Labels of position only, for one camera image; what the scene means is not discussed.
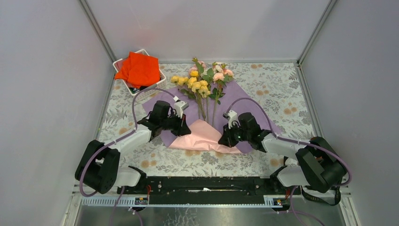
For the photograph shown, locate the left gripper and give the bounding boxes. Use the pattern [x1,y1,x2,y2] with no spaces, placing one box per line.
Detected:
[160,112,192,137]

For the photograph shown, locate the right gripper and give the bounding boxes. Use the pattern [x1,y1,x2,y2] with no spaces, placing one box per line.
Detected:
[218,121,250,148]

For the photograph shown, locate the yellow flower stem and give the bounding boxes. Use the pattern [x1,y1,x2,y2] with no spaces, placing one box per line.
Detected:
[170,70,211,122]

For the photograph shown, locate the pink white rose stems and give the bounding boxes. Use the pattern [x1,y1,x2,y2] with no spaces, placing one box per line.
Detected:
[211,62,234,126]

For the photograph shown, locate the pink flower stem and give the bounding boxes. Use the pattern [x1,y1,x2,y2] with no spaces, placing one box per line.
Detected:
[188,57,207,78]

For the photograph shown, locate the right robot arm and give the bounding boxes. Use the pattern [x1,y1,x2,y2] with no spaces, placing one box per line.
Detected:
[218,110,348,194]

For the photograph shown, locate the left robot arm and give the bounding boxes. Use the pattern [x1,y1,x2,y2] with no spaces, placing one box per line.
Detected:
[74,100,191,197]

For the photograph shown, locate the orange cloth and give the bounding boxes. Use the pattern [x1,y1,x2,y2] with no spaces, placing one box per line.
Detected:
[115,52,161,88]

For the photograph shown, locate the floral table cloth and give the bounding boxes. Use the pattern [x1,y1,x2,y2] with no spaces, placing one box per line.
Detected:
[97,63,314,177]

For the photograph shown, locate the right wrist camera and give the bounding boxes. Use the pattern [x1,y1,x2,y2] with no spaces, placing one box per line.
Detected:
[223,110,238,129]

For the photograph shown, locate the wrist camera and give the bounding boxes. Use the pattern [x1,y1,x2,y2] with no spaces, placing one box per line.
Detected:
[223,110,238,129]
[174,100,189,118]

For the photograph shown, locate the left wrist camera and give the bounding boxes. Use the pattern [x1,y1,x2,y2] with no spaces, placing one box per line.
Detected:
[174,100,189,118]

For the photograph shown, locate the black strap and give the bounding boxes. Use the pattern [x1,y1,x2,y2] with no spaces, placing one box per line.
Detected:
[301,184,342,207]

